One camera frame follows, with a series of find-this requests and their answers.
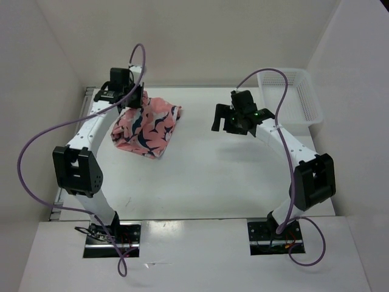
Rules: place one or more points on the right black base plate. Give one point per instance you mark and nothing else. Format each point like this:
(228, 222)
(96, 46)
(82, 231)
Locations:
(263, 242)

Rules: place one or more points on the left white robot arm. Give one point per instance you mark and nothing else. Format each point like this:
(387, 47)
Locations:
(76, 166)

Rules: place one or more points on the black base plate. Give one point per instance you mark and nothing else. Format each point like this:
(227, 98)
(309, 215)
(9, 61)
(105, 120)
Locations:
(99, 246)
(263, 242)

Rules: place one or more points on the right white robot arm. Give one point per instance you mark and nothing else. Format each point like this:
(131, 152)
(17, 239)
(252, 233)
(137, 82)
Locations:
(312, 175)

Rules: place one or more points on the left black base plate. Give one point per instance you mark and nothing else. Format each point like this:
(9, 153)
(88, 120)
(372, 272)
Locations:
(99, 246)

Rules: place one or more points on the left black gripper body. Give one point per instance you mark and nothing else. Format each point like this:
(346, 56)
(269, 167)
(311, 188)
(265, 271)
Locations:
(135, 98)

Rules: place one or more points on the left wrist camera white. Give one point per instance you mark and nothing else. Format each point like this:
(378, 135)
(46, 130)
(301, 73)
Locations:
(135, 71)

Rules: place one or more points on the pink shark print shorts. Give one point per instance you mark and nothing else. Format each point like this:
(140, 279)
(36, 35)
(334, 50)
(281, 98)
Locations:
(146, 131)

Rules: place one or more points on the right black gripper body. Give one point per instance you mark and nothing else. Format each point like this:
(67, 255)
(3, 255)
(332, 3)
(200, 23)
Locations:
(233, 124)

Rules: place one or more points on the white plastic basket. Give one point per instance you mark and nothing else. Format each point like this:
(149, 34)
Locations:
(300, 106)

